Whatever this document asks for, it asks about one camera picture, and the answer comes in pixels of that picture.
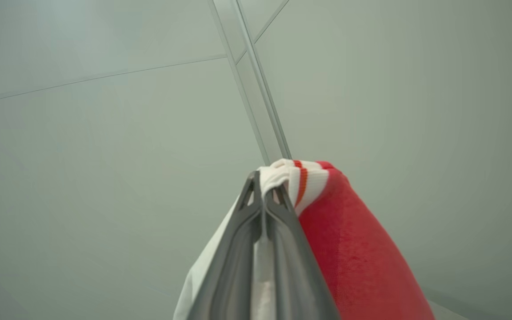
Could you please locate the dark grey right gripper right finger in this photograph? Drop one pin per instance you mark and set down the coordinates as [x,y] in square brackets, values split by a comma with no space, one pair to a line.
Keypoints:
[300,289]

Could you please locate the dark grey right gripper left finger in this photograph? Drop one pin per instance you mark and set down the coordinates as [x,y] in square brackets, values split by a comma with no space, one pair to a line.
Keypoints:
[229,284]

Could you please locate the red Bulls basketball jersey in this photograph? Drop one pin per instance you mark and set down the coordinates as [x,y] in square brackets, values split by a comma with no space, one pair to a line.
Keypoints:
[362,266]

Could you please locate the aluminium wall rail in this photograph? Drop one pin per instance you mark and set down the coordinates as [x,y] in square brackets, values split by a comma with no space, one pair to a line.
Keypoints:
[256,89]

